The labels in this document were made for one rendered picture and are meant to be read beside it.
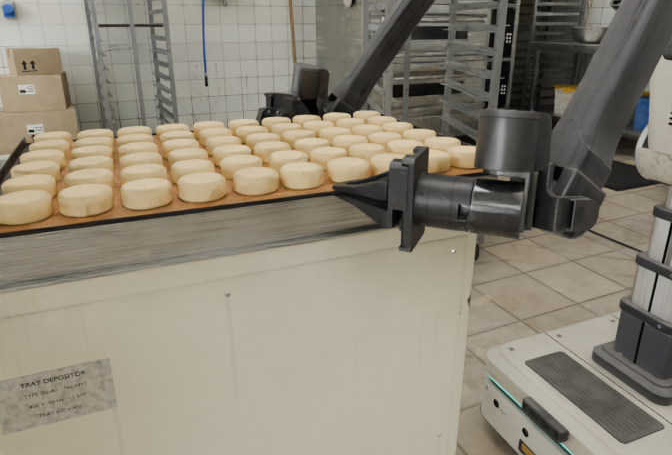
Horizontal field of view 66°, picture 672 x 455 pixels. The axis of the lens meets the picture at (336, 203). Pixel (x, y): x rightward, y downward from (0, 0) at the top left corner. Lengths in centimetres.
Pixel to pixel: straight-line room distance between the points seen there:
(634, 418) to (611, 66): 93
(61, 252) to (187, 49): 421
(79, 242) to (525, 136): 45
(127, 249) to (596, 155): 49
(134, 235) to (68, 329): 12
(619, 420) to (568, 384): 13
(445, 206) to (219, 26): 434
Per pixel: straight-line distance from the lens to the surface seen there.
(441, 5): 450
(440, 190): 53
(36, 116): 428
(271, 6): 492
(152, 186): 56
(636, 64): 64
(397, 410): 81
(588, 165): 59
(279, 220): 60
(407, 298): 71
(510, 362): 147
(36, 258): 59
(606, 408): 139
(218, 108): 484
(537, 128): 54
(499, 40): 228
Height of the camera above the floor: 108
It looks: 19 degrees down
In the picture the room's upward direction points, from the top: straight up
